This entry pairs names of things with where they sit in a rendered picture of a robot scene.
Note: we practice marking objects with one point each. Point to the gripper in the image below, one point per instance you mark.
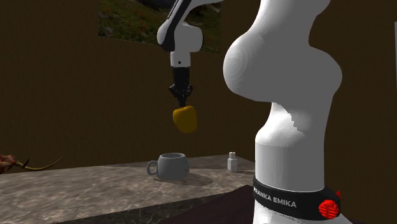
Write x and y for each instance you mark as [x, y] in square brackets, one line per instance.
[181, 82]

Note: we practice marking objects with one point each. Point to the yellow rounded fruit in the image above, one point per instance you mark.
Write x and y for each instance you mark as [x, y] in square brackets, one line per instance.
[185, 119]

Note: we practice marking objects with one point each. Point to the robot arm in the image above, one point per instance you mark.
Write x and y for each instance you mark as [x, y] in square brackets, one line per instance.
[288, 93]

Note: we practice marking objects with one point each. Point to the grey mug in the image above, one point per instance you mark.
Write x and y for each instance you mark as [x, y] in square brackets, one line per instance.
[172, 166]

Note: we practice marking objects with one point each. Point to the small white bottle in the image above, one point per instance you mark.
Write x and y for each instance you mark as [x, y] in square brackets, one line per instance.
[232, 162]

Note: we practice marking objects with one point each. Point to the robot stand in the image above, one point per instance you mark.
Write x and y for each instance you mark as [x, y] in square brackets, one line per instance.
[223, 208]

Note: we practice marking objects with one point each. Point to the red creature figure with tail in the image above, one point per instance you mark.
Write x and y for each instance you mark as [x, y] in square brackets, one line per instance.
[12, 163]

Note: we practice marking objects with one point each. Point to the landscape wall picture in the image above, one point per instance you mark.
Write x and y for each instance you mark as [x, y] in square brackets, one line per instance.
[130, 23]

